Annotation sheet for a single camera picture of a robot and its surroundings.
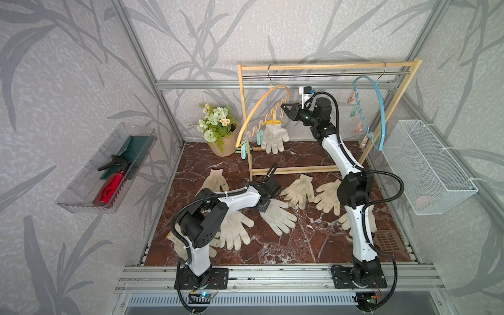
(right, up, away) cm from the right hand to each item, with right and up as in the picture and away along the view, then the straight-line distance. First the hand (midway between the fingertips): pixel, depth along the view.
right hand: (282, 104), depth 87 cm
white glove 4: (-22, -56, -2) cm, 60 cm away
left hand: (-11, -46, +7) cm, 48 cm away
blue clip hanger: (+52, -1, +31) cm, 61 cm away
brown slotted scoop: (+45, -60, -3) cm, 75 cm away
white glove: (-35, -36, +16) cm, 53 cm away
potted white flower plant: (-30, -10, +6) cm, 32 cm away
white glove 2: (-4, -14, +3) cm, 15 cm away
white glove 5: (-2, -52, +3) cm, 52 cm away
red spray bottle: (-56, -33, -27) cm, 70 cm away
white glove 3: (+9, -41, +12) cm, 43 cm away
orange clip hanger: (-4, +3, +25) cm, 26 cm away
